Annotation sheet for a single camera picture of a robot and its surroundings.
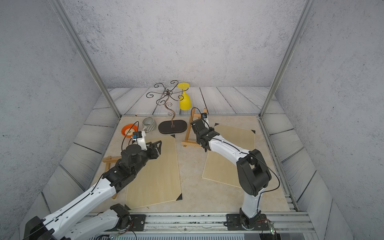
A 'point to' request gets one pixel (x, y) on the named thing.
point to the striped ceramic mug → (149, 124)
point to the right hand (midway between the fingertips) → (207, 128)
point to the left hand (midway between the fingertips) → (159, 142)
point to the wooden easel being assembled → (188, 142)
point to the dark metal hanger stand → (172, 126)
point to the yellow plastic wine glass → (185, 101)
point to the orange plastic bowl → (128, 130)
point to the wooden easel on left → (108, 160)
